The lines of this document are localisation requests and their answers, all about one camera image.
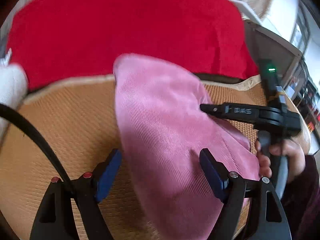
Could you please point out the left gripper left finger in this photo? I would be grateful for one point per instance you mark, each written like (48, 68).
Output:
(55, 218)

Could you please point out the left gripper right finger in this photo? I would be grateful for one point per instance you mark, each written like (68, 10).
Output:
(266, 217)

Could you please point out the pink corduroy garment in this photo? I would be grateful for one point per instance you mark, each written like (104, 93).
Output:
(170, 129)

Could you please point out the right hand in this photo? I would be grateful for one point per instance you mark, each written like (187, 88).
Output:
(287, 148)

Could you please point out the brown sofa armrest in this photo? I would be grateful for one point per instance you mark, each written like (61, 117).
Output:
(265, 44)

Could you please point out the woven bamboo mat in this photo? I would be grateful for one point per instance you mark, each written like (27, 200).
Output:
(78, 120)

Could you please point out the white quilted cushion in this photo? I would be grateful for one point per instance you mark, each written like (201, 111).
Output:
(13, 82)

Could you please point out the red blanket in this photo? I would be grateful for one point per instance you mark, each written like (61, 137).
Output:
(58, 39)

